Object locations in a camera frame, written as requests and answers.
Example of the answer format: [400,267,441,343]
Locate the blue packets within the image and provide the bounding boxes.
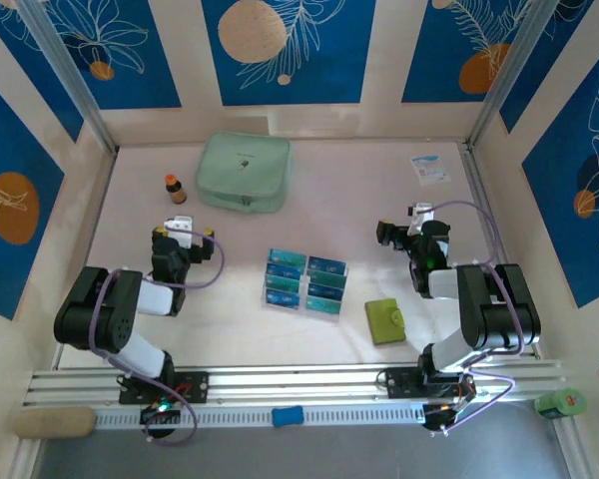
[261,247,351,323]

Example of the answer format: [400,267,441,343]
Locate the black electronics board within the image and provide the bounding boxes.
[422,383,478,433]
[139,402,182,426]

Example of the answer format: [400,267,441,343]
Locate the blue clip on rail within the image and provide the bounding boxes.
[272,406,305,429]

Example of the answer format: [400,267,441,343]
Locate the white slotted cable duct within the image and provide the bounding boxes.
[93,402,428,430]

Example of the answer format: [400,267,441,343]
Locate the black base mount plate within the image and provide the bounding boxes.
[384,366,475,400]
[118,371,210,405]

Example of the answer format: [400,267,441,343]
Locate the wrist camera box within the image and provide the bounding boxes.
[163,215,197,249]
[406,201,436,227]

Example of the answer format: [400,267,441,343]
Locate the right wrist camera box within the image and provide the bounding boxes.
[406,201,436,227]

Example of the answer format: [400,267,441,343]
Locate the brown bottle orange cap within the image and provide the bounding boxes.
[164,174,189,206]

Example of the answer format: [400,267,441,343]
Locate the blue floral wall panel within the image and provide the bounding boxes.
[401,0,548,105]
[201,0,377,107]
[44,0,183,111]
[521,47,599,309]
[0,69,66,321]
[498,0,599,134]
[0,0,85,145]

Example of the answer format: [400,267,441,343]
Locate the aluminium front rail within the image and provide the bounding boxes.
[22,357,569,408]

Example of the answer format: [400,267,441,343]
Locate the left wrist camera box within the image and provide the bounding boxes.
[163,215,197,249]

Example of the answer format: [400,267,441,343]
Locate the aluminium corner post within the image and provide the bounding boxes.
[466,0,566,147]
[15,0,120,155]

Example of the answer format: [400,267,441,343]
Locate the blue credit card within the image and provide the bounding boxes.
[265,261,304,281]
[306,255,349,276]
[263,287,302,309]
[305,282,345,302]

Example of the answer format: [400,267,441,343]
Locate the white blue sachet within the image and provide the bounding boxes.
[410,154,452,187]

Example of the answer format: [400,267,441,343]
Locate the mint green zip pouch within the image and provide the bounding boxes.
[194,131,294,215]

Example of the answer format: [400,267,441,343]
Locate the beige foam block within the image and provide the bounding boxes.
[13,406,97,440]

